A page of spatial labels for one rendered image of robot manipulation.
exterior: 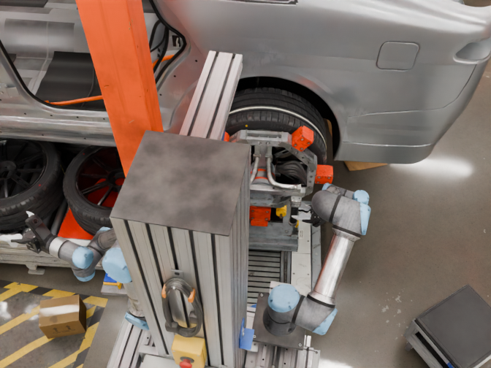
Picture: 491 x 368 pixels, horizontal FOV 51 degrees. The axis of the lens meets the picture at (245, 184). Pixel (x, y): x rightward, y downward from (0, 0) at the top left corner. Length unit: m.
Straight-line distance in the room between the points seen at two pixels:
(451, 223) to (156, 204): 2.90
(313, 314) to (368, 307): 1.25
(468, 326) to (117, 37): 2.23
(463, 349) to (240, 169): 2.04
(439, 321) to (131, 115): 1.90
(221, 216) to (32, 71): 2.64
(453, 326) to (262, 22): 1.82
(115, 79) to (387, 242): 2.24
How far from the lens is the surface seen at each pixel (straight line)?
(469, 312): 3.03
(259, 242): 3.18
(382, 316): 3.25
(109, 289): 2.80
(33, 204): 3.23
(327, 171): 2.62
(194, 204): 1.05
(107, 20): 1.73
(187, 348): 1.51
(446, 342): 2.91
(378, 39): 2.34
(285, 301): 2.03
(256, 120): 2.44
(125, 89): 1.89
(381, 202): 3.69
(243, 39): 2.32
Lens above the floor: 2.88
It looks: 52 degrees down
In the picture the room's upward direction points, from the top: 1 degrees clockwise
